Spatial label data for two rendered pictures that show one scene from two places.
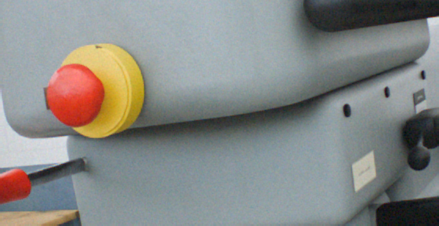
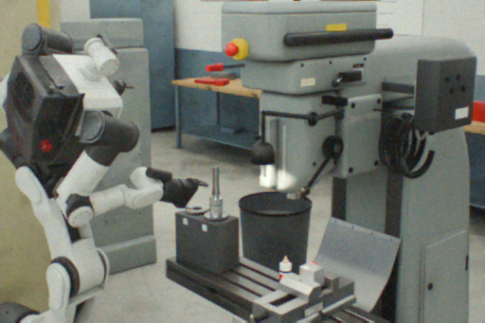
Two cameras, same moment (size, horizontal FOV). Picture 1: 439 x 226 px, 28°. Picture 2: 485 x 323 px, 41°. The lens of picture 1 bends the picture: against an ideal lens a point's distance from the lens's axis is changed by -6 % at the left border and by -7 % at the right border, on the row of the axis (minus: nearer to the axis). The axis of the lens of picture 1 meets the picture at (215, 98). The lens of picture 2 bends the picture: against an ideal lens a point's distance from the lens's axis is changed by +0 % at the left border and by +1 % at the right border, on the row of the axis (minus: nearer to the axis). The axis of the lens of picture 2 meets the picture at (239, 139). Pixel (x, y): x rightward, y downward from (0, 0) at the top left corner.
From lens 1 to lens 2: 1.27 m
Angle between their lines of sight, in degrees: 24
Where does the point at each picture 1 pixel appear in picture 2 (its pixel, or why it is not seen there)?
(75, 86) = (230, 47)
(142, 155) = (257, 65)
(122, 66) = (242, 44)
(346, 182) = (296, 83)
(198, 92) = (258, 54)
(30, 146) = not seen: hidden behind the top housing
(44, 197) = not seen: hidden behind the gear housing
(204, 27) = (260, 40)
